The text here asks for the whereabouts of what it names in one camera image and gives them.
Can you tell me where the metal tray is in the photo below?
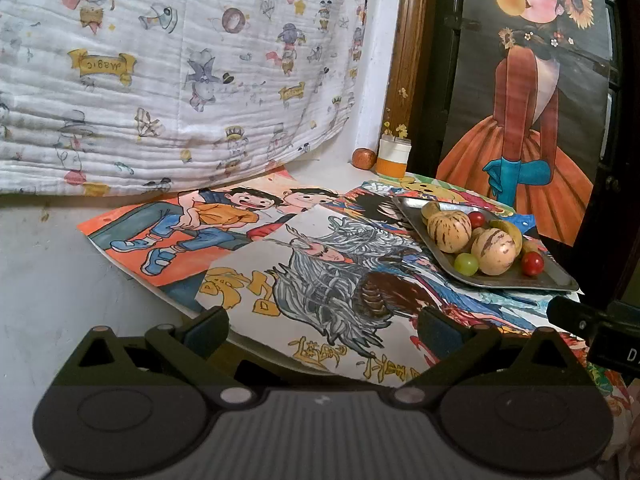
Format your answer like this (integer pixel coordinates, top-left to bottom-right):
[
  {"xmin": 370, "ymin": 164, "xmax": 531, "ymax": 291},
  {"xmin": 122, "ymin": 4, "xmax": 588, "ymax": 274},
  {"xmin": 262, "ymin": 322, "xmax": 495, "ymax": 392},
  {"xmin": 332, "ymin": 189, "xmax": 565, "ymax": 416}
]
[{"xmin": 391, "ymin": 195, "xmax": 580, "ymax": 292}]

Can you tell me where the striped pepino melon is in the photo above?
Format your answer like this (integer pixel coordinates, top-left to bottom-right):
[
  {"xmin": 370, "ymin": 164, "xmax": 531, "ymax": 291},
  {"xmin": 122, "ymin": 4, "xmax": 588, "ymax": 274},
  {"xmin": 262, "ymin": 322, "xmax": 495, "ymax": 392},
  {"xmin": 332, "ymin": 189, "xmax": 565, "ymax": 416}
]
[
  {"xmin": 426, "ymin": 210, "xmax": 472, "ymax": 254},
  {"xmin": 470, "ymin": 228, "xmax": 517, "ymax": 277}
]

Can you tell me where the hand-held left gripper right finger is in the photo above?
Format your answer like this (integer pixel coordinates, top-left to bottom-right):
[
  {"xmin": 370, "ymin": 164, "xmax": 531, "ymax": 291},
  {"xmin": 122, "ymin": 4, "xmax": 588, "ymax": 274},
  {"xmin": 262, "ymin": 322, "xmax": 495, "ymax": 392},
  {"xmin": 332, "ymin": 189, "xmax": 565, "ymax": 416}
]
[{"xmin": 392, "ymin": 307, "xmax": 596, "ymax": 405}]

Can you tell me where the boys cartoon drawing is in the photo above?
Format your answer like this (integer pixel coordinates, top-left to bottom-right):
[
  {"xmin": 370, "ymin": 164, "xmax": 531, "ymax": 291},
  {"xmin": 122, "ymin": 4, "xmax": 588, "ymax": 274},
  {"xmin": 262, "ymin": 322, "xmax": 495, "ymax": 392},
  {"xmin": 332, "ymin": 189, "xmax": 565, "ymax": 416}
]
[{"xmin": 77, "ymin": 172, "xmax": 351, "ymax": 311}]

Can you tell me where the white and orange jar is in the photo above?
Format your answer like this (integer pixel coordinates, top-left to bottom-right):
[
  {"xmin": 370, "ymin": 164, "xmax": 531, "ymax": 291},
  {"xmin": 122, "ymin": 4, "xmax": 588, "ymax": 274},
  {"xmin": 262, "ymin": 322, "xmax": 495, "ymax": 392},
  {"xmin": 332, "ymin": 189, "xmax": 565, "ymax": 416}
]
[{"xmin": 376, "ymin": 135, "xmax": 412, "ymax": 179}]

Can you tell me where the wall poster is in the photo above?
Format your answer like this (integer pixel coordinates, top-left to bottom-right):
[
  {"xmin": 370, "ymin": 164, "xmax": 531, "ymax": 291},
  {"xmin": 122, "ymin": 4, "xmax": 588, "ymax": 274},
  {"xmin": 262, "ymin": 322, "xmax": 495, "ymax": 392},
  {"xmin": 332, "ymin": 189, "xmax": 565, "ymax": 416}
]
[{"xmin": 436, "ymin": 0, "xmax": 613, "ymax": 247}]

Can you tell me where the white printed blanket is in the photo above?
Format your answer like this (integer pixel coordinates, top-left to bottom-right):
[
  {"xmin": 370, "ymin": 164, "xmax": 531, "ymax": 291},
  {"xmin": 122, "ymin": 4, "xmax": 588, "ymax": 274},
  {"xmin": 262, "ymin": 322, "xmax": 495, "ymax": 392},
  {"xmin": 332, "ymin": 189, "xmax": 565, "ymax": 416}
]
[{"xmin": 0, "ymin": 0, "xmax": 373, "ymax": 198}]

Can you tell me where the grey-haired figure drawing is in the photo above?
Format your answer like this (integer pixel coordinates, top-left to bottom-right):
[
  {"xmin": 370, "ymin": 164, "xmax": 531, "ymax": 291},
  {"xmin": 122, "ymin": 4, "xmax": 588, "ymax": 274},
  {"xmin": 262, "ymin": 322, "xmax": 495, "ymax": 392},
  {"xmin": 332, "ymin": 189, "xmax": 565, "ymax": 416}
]
[{"xmin": 195, "ymin": 205, "xmax": 441, "ymax": 388}]

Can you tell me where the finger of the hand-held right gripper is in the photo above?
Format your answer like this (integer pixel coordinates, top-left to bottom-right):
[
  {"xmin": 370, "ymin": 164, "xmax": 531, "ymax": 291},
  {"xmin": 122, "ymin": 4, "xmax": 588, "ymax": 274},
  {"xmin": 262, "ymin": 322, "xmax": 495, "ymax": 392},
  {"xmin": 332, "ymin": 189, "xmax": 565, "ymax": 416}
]
[{"xmin": 547, "ymin": 296, "xmax": 608, "ymax": 333}]

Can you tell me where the yellow flower sprig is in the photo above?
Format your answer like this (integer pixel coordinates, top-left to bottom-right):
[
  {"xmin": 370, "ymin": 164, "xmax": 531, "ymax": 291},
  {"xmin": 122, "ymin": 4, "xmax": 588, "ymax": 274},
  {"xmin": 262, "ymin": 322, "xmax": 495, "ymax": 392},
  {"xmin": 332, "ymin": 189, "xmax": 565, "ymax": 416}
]
[{"xmin": 382, "ymin": 87, "xmax": 408, "ymax": 140}]

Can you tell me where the blue figure drawing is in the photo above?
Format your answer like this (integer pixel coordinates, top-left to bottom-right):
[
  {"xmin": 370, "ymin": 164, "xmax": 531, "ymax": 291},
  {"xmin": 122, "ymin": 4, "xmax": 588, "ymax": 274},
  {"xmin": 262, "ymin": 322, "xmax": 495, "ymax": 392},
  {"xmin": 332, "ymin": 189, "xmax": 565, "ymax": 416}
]
[{"xmin": 390, "ymin": 240, "xmax": 586, "ymax": 351}]

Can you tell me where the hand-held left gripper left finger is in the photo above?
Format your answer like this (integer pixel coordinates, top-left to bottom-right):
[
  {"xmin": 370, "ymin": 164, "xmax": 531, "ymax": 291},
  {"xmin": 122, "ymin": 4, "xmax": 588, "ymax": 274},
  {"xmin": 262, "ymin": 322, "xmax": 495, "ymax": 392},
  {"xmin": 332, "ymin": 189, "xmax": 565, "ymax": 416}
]
[{"xmin": 60, "ymin": 306, "xmax": 257, "ymax": 405}]

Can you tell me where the wooden door frame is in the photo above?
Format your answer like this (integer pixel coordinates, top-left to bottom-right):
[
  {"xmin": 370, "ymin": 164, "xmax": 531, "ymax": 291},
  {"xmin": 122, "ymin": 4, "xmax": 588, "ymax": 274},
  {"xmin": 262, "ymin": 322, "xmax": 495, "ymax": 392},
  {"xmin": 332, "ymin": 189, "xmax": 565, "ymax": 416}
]
[{"xmin": 386, "ymin": 0, "xmax": 431, "ymax": 148}]

